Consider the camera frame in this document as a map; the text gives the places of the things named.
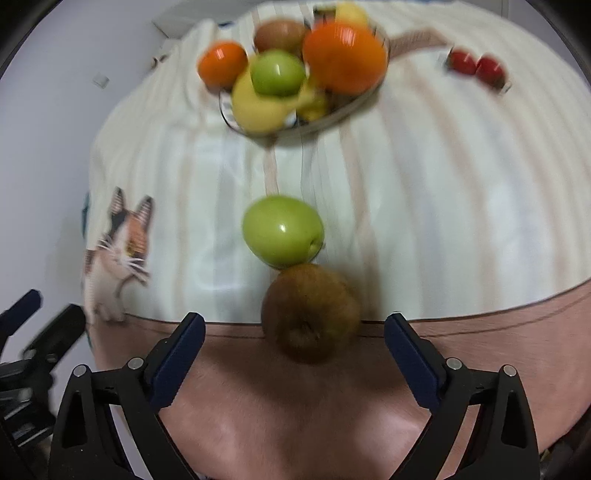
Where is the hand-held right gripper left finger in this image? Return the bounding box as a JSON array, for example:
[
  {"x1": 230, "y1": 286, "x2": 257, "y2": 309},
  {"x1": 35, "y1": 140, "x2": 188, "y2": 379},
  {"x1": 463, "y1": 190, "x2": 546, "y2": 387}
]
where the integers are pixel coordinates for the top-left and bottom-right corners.
[{"x1": 48, "y1": 312, "x2": 207, "y2": 480}]

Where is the green apple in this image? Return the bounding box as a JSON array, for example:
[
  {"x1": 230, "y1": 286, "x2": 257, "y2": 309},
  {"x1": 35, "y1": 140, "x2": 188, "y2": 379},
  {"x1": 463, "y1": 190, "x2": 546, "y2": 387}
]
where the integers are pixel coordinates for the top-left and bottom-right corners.
[
  {"x1": 250, "y1": 50, "x2": 308, "y2": 97},
  {"x1": 242, "y1": 195, "x2": 325, "y2": 269}
]

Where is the yellow banana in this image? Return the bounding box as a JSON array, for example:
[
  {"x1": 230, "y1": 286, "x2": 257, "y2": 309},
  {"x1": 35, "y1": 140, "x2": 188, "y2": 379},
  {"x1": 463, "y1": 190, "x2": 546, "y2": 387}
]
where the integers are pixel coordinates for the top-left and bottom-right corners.
[
  {"x1": 230, "y1": 69, "x2": 331, "y2": 136},
  {"x1": 333, "y1": 2, "x2": 371, "y2": 29}
]

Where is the cat printed striped blanket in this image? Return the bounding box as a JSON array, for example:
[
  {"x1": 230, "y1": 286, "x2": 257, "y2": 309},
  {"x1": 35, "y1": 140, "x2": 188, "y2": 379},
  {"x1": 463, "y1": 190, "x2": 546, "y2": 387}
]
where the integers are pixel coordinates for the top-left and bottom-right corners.
[{"x1": 81, "y1": 0, "x2": 591, "y2": 480}]

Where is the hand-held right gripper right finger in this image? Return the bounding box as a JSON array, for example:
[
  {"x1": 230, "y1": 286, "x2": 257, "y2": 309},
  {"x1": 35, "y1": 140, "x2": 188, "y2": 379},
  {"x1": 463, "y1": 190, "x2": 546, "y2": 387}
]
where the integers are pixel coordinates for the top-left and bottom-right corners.
[{"x1": 384, "y1": 312, "x2": 541, "y2": 480}]

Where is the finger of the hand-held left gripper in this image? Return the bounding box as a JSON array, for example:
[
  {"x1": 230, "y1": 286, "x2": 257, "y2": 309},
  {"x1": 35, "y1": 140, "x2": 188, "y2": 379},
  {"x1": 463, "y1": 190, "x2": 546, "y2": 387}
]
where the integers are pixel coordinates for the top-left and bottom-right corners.
[
  {"x1": 22, "y1": 304, "x2": 87, "y2": 366},
  {"x1": 0, "y1": 290, "x2": 43, "y2": 329}
]

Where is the red cherry tomato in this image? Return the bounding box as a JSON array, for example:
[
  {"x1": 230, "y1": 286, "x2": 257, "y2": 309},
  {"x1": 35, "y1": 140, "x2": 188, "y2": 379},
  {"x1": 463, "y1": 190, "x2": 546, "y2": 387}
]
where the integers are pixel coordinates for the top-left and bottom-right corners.
[
  {"x1": 447, "y1": 48, "x2": 479, "y2": 77},
  {"x1": 475, "y1": 55, "x2": 509, "y2": 89}
]

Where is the white plate with blue stripes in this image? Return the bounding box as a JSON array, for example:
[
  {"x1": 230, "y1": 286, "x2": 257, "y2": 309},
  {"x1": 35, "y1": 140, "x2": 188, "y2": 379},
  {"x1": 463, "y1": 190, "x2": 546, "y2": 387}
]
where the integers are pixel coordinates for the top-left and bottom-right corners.
[{"x1": 218, "y1": 18, "x2": 392, "y2": 139}]

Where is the orange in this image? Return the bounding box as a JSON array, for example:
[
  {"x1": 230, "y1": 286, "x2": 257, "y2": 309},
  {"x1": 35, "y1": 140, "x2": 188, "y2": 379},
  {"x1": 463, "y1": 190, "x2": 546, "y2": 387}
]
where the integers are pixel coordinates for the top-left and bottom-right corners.
[
  {"x1": 198, "y1": 41, "x2": 249, "y2": 89},
  {"x1": 302, "y1": 21, "x2": 389, "y2": 96}
]

